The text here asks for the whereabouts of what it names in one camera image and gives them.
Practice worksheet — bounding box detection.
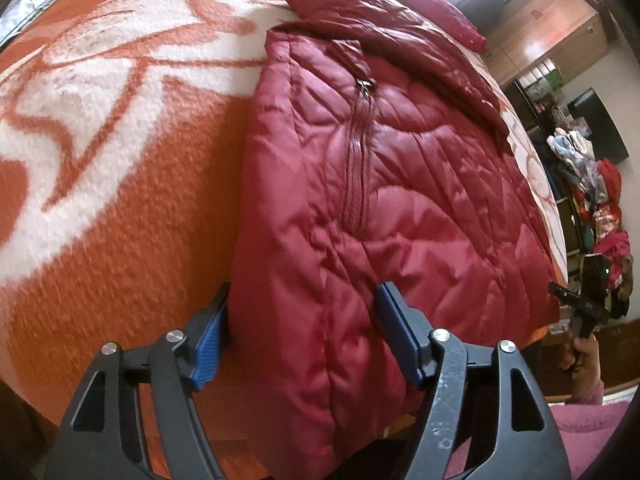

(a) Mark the orange white floral blanket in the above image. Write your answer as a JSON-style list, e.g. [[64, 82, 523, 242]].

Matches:
[[1, 0, 566, 479]]

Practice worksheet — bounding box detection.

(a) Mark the pile of colourful clothes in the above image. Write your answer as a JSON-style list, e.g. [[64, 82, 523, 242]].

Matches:
[[547, 127, 634, 320]]

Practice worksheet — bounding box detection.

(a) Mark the black television screen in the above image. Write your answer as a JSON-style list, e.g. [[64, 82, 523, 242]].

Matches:
[[568, 88, 629, 165]]

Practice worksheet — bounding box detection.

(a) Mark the wooden wardrobe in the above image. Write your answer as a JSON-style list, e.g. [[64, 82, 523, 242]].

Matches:
[[484, 0, 610, 86]]

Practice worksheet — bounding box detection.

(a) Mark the pink fleece sleeve forearm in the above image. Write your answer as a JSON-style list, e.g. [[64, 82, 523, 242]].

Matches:
[[449, 378, 634, 480]]

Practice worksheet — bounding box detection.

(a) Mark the dark red puffer jacket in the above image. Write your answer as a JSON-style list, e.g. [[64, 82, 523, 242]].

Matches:
[[229, 0, 559, 479]]

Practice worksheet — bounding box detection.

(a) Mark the person's right hand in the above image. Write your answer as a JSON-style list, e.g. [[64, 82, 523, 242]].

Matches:
[[560, 330, 601, 400]]

